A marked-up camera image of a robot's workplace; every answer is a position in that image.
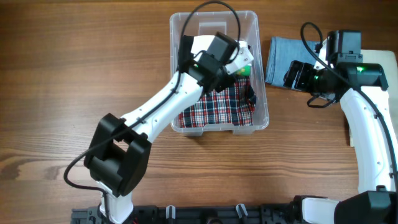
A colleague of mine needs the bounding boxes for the red plaid shirt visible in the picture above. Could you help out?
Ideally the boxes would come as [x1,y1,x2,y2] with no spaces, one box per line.
[178,76,257,128]

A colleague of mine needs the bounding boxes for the blue denim jeans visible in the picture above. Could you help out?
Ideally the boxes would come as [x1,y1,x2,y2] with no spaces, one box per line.
[266,37,322,93]

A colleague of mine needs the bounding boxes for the white printed t-shirt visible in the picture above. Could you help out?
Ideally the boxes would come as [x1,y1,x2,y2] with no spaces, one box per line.
[189,34,252,77]

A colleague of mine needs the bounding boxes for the cream cloth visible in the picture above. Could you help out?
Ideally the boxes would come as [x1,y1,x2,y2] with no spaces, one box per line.
[347,48,398,148]

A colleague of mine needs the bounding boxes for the black garment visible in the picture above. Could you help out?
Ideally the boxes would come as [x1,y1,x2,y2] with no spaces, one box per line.
[178,35,194,73]

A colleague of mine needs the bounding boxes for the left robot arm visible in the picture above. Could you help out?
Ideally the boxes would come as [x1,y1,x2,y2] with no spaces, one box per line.
[84,32,248,223]

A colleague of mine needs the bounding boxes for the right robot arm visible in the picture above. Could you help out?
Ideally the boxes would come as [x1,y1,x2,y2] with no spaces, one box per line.
[284,30,397,223]

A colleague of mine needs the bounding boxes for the clear plastic storage bin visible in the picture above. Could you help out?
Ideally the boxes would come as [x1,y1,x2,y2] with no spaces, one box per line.
[171,11,269,136]

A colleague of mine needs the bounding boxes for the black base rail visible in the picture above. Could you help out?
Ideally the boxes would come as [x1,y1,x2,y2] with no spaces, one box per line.
[70,203,299,224]

